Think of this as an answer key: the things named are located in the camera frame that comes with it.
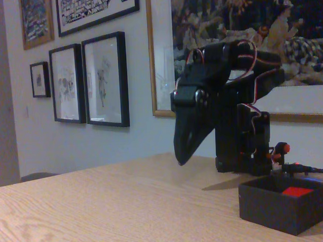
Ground red cube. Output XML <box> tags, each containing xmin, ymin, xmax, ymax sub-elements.
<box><xmin>282</xmin><ymin>186</ymin><xmax>315</xmax><ymax>197</ymax></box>

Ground black box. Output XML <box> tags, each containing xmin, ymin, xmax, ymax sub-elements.
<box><xmin>237</xmin><ymin>172</ymin><xmax>323</xmax><ymax>238</ymax></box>

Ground black clamp with orange knobs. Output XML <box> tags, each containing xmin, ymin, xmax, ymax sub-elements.
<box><xmin>267</xmin><ymin>141</ymin><xmax>292</xmax><ymax>163</ymax></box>

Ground tall black framed drawing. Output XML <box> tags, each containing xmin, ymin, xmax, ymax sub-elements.
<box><xmin>81</xmin><ymin>31</ymin><xmax>131</xmax><ymax>129</ymax></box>

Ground small controller board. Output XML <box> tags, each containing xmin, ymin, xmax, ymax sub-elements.
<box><xmin>270</xmin><ymin>160</ymin><xmax>314</xmax><ymax>180</ymax></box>

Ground medium black framed drawing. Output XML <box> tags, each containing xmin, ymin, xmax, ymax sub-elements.
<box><xmin>48</xmin><ymin>43</ymin><xmax>88</xmax><ymax>125</ymax></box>

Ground black framed cityscape print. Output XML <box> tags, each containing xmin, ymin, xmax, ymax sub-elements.
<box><xmin>55</xmin><ymin>0</ymin><xmax>142</xmax><ymax>38</ymax></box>

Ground large gold framed painting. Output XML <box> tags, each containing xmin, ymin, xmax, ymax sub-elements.
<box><xmin>146</xmin><ymin>0</ymin><xmax>323</xmax><ymax>131</ymax></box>

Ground small black framed picture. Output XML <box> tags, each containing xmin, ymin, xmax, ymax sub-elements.
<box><xmin>29</xmin><ymin>60</ymin><xmax>52</xmax><ymax>99</ymax></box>

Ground dark chair back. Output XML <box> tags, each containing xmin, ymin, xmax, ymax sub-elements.
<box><xmin>21</xmin><ymin>171</ymin><xmax>62</xmax><ymax>183</ymax></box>

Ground wood framed colourful painting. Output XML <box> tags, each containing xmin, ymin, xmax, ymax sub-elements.
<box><xmin>18</xmin><ymin>0</ymin><xmax>56</xmax><ymax>51</ymax></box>

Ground red white wrist servo cable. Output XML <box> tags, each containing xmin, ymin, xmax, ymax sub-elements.
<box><xmin>187</xmin><ymin>48</ymin><xmax>206</xmax><ymax>65</ymax></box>

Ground red white base servo cable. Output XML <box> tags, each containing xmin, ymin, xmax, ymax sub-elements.
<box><xmin>236</xmin><ymin>76</ymin><xmax>264</xmax><ymax>155</ymax></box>

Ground red white elbow servo cable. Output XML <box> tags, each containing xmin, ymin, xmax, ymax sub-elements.
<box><xmin>226</xmin><ymin>39</ymin><xmax>259</xmax><ymax>80</ymax></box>

